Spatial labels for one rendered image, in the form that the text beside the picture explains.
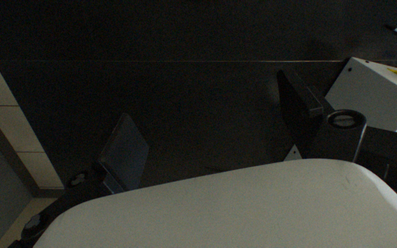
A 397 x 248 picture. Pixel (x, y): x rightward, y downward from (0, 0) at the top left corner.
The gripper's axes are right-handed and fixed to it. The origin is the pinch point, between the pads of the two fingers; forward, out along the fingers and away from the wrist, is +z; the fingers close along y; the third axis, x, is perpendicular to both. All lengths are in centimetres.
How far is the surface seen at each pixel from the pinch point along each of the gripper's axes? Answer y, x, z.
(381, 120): 22.2, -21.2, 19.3
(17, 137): -175, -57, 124
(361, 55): 27.2, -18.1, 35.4
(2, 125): -177, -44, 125
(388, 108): 23.2, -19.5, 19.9
